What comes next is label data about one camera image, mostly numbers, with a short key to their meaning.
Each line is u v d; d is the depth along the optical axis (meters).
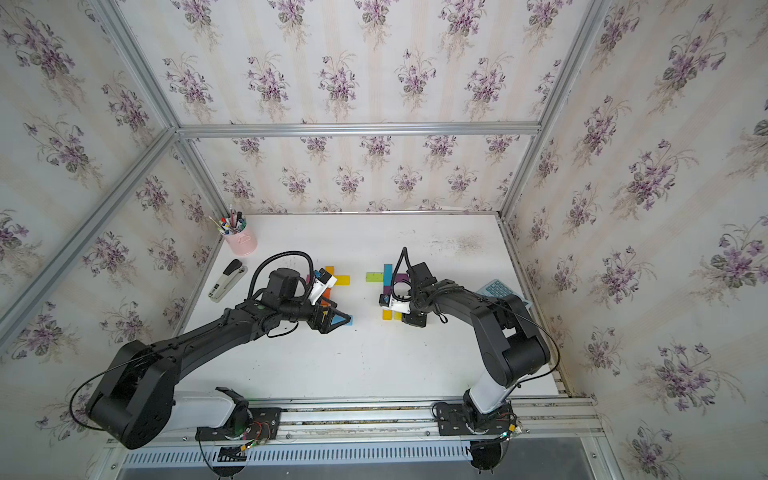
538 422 0.74
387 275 1.01
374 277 1.01
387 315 0.92
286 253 0.64
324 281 0.75
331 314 0.72
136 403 0.41
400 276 0.84
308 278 0.73
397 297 0.82
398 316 0.88
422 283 0.74
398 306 0.82
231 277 0.98
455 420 0.73
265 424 0.72
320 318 0.73
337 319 0.74
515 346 0.46
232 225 1.04
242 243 1.02
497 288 0.98
